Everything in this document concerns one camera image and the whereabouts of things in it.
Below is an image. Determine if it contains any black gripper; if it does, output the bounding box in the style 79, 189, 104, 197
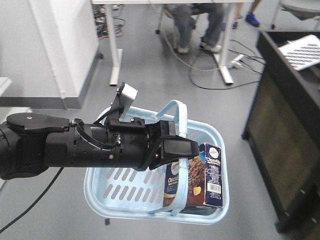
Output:
104, 117, 199, 171

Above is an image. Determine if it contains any checkered calibration board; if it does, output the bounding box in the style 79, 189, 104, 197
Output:
278, 34, 320, 71

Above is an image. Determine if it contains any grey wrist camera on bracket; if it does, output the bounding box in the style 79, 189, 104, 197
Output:
109, 82, 138, 120

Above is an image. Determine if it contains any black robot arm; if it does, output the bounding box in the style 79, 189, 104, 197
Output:
0, 112, 199, 180

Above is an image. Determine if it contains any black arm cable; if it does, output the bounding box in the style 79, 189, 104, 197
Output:
0, 166, 64, 233

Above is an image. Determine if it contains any seated person in jeans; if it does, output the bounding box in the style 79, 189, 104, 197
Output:
168, 2, 226, 54

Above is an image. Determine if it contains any dark blue Danisa cookie box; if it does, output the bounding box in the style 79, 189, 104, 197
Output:
163, 142, 223, 210

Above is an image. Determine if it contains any light blue plastic basket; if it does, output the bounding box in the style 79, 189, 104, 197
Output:
84, 100, 230, 225

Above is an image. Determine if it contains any black wooden produce stand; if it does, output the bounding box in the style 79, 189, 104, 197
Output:
242, 30, 320, 240

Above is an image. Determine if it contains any white desk frame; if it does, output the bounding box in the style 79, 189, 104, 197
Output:
91, 0, 256, 87

